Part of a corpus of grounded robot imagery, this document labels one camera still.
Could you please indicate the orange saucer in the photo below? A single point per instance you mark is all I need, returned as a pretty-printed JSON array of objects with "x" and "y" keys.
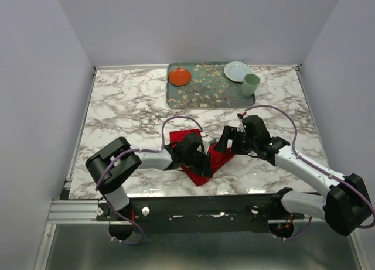
[{"x": 179, "y": 76}]

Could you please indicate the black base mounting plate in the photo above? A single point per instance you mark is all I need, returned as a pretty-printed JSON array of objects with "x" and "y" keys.
[{"x": 203, "y": 214}]

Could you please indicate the floral teal serving tray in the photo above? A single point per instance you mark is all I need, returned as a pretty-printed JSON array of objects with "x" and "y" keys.
[{"x": 207, "y": 88}]

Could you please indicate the green cup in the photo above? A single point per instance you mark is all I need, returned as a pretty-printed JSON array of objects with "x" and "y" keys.
[{"x": 249, "y": 85}]

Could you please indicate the light blue plate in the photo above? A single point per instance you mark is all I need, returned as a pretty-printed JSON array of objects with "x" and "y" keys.
[{"x": 236, "y": 71}]

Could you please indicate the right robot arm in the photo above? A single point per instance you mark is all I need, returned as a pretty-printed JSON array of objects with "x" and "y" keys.
[{"x": 342, "y": 201}]

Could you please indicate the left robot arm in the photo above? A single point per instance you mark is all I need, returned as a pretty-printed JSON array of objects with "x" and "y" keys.
[{"x": 116, "y": 162}]

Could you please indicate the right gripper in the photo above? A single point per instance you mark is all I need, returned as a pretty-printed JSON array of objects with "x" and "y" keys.
[{"x": 230, "y": 132}]

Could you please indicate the aluminium frame rail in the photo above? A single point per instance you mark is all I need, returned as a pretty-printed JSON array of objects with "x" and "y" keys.
[{"x": 74, "y": 212}]

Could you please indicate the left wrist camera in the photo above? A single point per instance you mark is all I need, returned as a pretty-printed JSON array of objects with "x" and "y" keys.
[{"x": 207, "y": 140}]

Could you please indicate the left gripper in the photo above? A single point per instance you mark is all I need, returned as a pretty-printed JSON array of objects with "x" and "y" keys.
[{"x": 204, "y": 168}]

